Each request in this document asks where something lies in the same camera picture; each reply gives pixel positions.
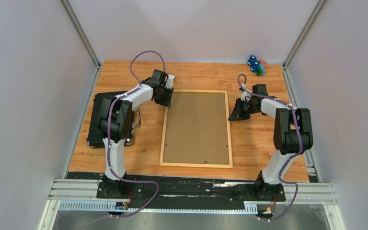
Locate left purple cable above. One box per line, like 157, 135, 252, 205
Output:
54, 50, 167, 230

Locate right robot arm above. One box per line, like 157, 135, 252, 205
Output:
228, 83, 313, 200

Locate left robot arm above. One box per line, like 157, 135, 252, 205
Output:
98, 70, 175, 198

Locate brown backing board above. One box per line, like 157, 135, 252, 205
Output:
162, 92, 230, 165

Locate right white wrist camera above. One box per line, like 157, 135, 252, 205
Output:
240, 88, 251, 102

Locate purple cable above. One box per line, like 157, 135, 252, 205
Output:
54, 50, 167, 230
237, 74, 305, 222

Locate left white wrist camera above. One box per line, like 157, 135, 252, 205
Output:
165, 74, 175, 89

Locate wooden picture frame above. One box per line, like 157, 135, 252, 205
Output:
159, 90, 233, 169

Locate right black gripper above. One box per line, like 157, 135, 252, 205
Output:
228, 98, 258, 121

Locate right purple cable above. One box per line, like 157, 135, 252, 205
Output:
237, 74, 305, 222

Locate orange round object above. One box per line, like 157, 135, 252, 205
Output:
258, 59, 267, 68

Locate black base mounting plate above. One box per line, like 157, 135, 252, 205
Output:
66, 172, 286, 210

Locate blue green toy blocks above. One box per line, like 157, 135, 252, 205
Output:
247, 55, 266, 76

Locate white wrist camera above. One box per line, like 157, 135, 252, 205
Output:
240, 88, 251, 102
165, 74, 175, 89

